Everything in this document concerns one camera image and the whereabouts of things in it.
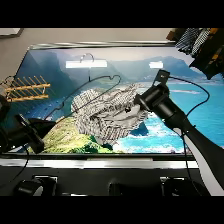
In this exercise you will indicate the white black striped shirt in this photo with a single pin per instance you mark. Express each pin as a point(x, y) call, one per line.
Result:
point(110, 116)

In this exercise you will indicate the black yellow garment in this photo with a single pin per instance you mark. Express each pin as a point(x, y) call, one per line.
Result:
point(210, 61)

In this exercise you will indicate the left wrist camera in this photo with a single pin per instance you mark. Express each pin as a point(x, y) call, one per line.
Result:
point(35, 140)

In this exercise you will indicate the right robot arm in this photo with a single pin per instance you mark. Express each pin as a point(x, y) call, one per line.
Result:
point(200, 143)

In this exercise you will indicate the brown wooden rack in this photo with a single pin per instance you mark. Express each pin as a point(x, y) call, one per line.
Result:
point(28, 87)

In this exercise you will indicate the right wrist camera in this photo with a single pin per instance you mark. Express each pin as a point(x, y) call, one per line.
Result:
point(162, 77)

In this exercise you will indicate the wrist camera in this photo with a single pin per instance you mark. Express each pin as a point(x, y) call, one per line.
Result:
point(162, 77)
point(35, 140)

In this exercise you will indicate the checked shirt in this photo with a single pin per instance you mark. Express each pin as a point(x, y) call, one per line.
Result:
point(190, 40)

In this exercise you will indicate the black clothes hanger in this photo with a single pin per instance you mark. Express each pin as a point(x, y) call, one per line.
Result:
point(89, 73)

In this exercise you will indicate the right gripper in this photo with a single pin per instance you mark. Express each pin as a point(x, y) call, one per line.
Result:
point(153, 98)

